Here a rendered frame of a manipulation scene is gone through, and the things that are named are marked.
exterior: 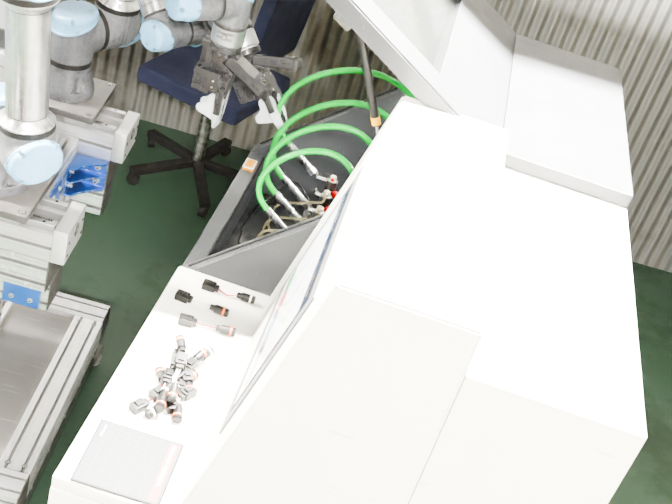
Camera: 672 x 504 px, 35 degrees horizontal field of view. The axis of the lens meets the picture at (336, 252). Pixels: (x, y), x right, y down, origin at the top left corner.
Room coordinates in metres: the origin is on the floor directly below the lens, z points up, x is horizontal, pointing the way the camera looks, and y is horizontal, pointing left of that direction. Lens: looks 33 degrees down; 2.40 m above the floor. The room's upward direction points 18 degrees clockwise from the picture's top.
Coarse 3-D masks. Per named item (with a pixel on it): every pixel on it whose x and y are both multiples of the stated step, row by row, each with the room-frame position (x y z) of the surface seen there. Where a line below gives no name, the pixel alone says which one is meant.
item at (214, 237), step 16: (256, 160) 2.55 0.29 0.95; (240, 176) 2.44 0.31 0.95; (256, 176) 2.55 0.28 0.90; (240, 192) 2.36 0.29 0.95; (224, 208) 2.27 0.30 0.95; (240, 208) 2.40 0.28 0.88; (208, 224) 2.17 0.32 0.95; (224, 224) 2.20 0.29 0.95; (208, 240) 2.11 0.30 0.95; (224, 240) 2.26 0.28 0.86; (192, 256) 2.02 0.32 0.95
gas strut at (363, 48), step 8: (360, 40) 1.95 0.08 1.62; (360, 48) 1.95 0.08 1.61; (360, 56) 1.95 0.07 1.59; (368, 56) 1.95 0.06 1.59; (368, 64) 1.95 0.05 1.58; (368, 72) 1.95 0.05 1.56; (368, 80) 1.95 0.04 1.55; (368, 88) 1.95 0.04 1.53; (368, 96) 1.95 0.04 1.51; (376, 104) 1.96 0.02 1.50; (376, 112) 1.95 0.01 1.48; (376, 120) 1.95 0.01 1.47; (376, 128) 1.96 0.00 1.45
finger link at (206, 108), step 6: (210, 96) 2.15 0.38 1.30; (204, 102) 2.15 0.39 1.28; (210, 102) 2.15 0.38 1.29; (222, 102) 2.14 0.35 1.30; (198, 108) 2.15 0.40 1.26; (204, 108) 2.15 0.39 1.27; (210, 108) 2.15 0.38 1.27; (222, 108) 2.16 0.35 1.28; (204, 114) 2.15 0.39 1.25; (210, 114) 2.15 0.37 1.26; (216, 120) 2.14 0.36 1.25
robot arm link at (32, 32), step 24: (24, 0) 1.77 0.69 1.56; (48, 0) 1.78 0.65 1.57; (24, 24) 1.79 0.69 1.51; (48, 24) 1.83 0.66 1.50; (24, 48) 1.79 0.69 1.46; (48, 48) 1.83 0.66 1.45; (24, 72) 1.80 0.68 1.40; (48, 72) 1.84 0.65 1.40; (24, 96) 1.80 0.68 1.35; (48, 96) 1.85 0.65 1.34; (0, 120) 1.81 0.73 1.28; (24, 120) 1.80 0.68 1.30; (48, 120) 1.84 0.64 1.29; (0, 144) 1.80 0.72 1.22; (24, 144) 1.79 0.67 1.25; (48, 144) 1.81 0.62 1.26; (24, 168) 1.78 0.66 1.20; (48, 168) 1.82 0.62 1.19
